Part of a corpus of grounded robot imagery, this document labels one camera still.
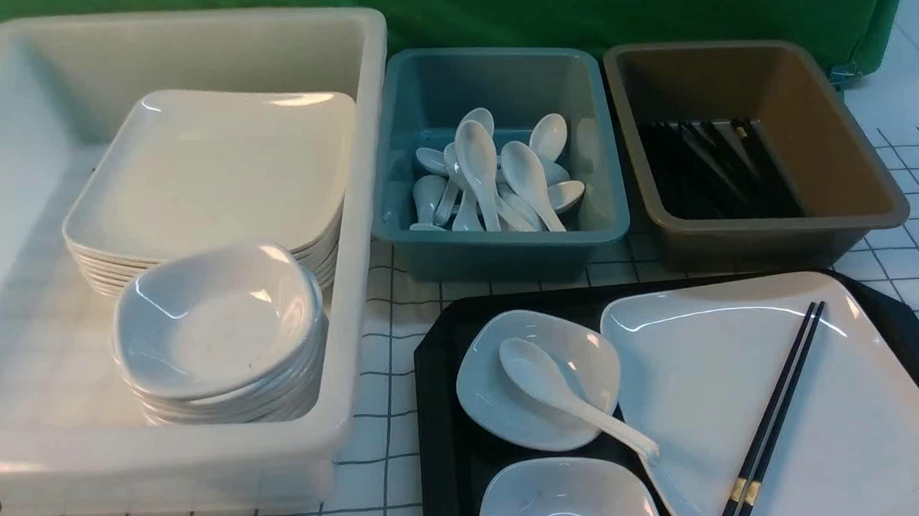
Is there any white ceramic soup spoon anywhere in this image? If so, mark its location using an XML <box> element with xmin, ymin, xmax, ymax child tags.
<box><xmin>499</xmin><ymin>338</ymin><xmax>660</xmax><ymax>464</ymax></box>

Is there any white shallow bowl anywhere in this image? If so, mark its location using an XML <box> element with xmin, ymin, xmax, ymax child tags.
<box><xmin>455</xmin><ymin>309</ymin><xmax>621</xmax><ymax>452</ymax></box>

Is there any large white square plate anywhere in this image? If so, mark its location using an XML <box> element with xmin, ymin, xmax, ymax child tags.
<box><xmin>600</xmin><ymin>271</ymin><xmax>919</xmax><ymax>516</ymax></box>

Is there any white spoon left low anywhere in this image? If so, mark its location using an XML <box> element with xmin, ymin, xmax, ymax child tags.
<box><xmin>410</xmin><ymin>174</ymin><xmax>446</xmax><ymax>231</ymax></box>

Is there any white spoon upright centre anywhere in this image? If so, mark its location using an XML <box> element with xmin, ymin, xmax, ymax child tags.
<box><xmin>454</xmin><ymin>119</ymin><xmax>501</xmax><ymax>232</ymax></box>

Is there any white spoon right centre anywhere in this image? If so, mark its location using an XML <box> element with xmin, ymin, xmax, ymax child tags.
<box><xmin>500</xmin><ymin>141</ymin><xmax>566</xmax><ymax>232</ymax></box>

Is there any white spoon far right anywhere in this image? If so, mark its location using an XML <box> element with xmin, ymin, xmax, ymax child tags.
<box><xmin>547</xmin><ymin>180</ymin><xmax>586</xmax><ymax>216</ymax></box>

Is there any white spoon back top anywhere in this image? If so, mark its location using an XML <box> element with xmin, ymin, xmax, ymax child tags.
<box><xmin>460</xmin><ymin>107</ymin><xmax>495</xmax><ymax>137</ymax></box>

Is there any white spoon back right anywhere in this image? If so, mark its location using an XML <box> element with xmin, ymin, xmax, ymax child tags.
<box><xmin>529</xmin><ymin>113</ymin><xmax>568</xmax><ymax>163</ymax></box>

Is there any teal plastic bin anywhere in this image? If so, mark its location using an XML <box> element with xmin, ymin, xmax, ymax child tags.
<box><xmin>372</xmin><ymin>46</ymin><xmax>631</xmax><ymax>283</ymax></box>

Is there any black plastic serving tray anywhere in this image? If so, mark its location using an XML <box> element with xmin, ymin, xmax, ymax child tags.
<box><xmin>415</xmin><ymin>269</ymin><xmax>919</xmax><ymax>516</ymax></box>

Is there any stack of white shallow bowls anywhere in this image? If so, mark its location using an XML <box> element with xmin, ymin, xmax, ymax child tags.
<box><xmin>111</xmin><ymin>243</ymin><xmax>328</xmax><ymax>426</ymax></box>

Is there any pile of black chopsticks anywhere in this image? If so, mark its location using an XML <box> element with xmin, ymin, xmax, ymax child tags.
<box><xmin>637</xmin><ymin>118</ymin><xmax>807</xmax><ymax>221</ymax></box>

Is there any stack of white square plates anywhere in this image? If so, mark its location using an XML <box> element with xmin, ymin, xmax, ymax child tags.
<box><xmin>62</xmin><ymin>90</ymin><xmax>356</xmax><ymax>298</ymax></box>

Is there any brown plastic bin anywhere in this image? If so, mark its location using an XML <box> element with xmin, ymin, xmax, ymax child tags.
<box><xmin>603</xmin><ymin>39</ymin><xmax>910</xmax><ymax>273</ymax></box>

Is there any metal clip on backdrop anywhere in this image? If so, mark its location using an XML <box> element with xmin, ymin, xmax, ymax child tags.
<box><xmin>827</xmin><ymin>62</ymin><xmax>865</xmax><ymax>93</ymax></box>

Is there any large white plastic bin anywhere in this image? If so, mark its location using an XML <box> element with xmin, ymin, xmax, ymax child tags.
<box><xmin>0</xmin><ymin>6</ymin><xmax>388</xmax><ymax>516</ymax></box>

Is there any green cloth backdrop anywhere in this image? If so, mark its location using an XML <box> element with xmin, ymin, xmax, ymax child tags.
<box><xmin>0</xmin><ymin>0</ymin><xmax>900</xmax><ymax>73</ymax></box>

